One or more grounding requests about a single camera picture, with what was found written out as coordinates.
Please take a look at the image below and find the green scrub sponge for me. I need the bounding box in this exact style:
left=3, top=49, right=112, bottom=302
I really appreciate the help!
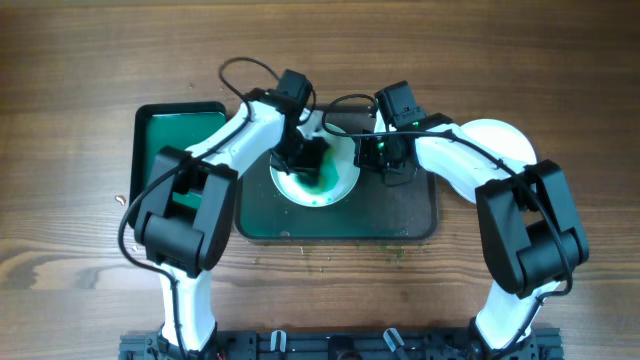
left=298, top=171, right=326, bottom=190

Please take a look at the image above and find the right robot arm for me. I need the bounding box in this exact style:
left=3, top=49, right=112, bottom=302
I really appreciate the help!
left=355, top=81, right=589, bottom=358

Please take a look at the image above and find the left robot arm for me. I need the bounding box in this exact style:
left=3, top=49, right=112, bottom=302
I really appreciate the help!
left=122, top=70, right=328, bottom=359

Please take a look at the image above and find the dark brown serving tray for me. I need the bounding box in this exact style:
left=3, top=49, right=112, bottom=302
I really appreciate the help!
left=232, top=103, right=440, bottom=243

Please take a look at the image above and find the green water tray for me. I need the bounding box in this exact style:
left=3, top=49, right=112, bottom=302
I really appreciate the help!
left=129, top=101, right=226, bottom=200

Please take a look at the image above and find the right black cable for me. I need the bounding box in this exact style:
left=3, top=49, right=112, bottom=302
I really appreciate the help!
left=320, top=93, right=574, bottom=351

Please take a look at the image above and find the black cable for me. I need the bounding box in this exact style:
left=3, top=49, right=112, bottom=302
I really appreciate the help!
left=320, top=93, right=574, bottom=351
left=117, top=56, right=281, bottom=359

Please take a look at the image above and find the left black cable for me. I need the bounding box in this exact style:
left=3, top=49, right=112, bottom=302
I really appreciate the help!
left=117, top=56, right=281, bottom=359

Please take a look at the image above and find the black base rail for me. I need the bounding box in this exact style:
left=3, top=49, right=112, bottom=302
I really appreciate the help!
left=118, top=328, right=564, bottom=360

